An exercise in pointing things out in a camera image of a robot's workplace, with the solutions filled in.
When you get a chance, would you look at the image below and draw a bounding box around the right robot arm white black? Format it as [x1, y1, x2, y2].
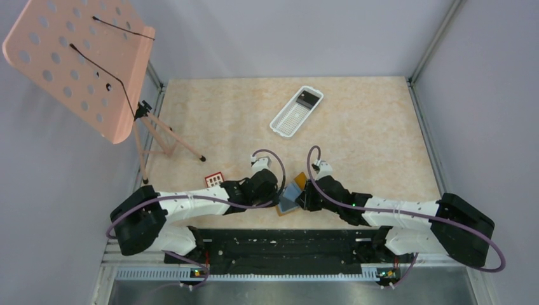
[296, 176, 495, 269]

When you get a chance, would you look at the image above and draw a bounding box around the white perforated plastic tray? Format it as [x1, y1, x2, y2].
[269, 86, 324, 139]

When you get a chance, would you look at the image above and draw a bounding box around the pink perforated music stand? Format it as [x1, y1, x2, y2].
[1, 1, 206, 183]

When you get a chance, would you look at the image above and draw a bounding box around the black card stack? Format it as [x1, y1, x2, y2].
[296, 90, 320, 109]

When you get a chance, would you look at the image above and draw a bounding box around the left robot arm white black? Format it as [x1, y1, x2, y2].
[109, 168, 283, 256]

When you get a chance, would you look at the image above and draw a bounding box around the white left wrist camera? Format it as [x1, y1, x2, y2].
[250, 155, 271, 173]

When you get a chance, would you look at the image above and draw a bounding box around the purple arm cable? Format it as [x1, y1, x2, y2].
[306, 146, 507, 289]
[105, 149, 287, 291]

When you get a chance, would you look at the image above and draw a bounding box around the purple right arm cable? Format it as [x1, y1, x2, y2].
[306, 146, 507, 289]

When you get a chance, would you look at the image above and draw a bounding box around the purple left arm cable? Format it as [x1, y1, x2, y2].
[105, 149, 287, 291]

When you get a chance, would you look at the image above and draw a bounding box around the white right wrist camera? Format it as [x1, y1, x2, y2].
[312, 160, 333, 180]

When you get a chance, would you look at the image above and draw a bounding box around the red white grid card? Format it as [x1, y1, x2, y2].
[205, 172, 224, 187]

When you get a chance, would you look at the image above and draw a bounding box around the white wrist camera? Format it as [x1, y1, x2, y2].
[250, 155, 271, 173]
[312, 160, 333, 180]

